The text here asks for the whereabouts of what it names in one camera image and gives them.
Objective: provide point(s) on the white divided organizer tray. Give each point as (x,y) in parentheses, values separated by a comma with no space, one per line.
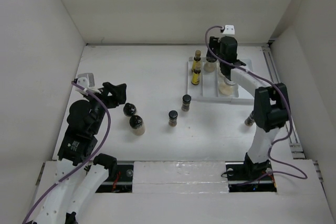
(207,90)

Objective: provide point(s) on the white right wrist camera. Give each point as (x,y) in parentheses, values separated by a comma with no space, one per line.
(228,30)

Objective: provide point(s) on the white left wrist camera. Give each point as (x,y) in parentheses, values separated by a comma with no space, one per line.
(86,81)

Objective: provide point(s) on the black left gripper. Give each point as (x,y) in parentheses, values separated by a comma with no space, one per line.
(117,95)

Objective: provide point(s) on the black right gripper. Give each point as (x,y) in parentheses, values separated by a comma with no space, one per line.
(214,42)

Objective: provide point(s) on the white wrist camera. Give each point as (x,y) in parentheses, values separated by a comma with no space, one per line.
(228,30)
(86,81)

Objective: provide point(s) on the black flip-lid shaker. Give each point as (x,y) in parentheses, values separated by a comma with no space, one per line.
(129,110)
(137,125)

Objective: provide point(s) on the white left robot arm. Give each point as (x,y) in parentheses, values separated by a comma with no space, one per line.
(80,168)

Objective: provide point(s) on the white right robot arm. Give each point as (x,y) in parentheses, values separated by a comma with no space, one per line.
(271,105)

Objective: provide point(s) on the clear glass jar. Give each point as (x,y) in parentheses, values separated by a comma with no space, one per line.
(227,87)
(210,64)

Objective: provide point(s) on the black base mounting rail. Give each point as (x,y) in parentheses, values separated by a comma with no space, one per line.
(204,177)

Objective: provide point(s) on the black cap spice jar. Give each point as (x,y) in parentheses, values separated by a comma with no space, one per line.
(249,121)
(186,101)
(173,115)

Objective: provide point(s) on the yellow label bottle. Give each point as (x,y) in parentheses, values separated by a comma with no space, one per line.
(197,60)
(195,78)

